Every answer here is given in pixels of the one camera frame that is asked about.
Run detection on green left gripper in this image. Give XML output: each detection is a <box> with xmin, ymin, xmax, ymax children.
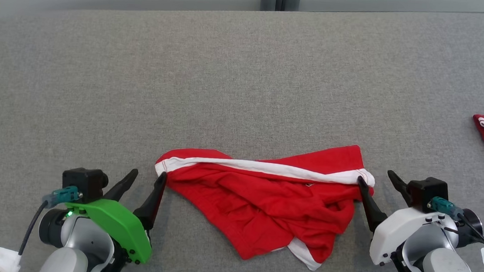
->
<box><xmin>61</xmin><ymin>163</ymin><xmax>168</xmax><ymax>266</ymax></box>

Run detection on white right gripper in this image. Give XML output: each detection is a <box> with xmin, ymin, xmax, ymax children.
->
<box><xmin>350</xmin><ymin>167</ymin><xmax>465</xmax><ymax>272</ymax></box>

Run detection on red white sports shorts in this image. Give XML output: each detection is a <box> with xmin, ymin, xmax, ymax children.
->
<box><xmin>147</xmin><ymin>128</ymin><xmax>378</xmax><ymax>272</ymax></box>

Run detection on teal right camera connector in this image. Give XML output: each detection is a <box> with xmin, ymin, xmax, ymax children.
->
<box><xmin>430</xmin><ymin>196</ymin><xmax>466</xmax><ymax>220</ymax></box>

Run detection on teal camera connector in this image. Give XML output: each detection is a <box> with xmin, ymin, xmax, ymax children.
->
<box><xmin>430</xmin><ymin>196</ymin><xmax>466</xmax><ymax>220</ymax></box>
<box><xmin>42</xmin><ymin>183</ymin><xmax>83</xmax><ymax>211</ymax></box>

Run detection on teal left camera connector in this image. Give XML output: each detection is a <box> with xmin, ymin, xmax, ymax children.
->
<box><xmin>42</xmin><ymin>183</ymin><xmax>83</xmax><ymax>211</ymax></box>

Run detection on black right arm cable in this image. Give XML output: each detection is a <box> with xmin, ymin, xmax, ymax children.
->
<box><xmin>453</xmin><ymin>213</ymin><xmax>484</xmax><ymax>258</ymax></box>

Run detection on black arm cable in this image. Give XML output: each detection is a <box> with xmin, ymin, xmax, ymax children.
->
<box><xmin>18</xmin><ymin>198</ymin><xmax>51</xmax><ymax>259</ymax></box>
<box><xmin>453</xmin><ymin>213</ymin><xmax>484</xmax><ymax>258</ymax></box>

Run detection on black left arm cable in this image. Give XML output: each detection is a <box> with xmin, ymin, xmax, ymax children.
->
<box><xmin>18</xmin><ymin>198</ymin><xmax>51</xmax><ymax>259</ymax></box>

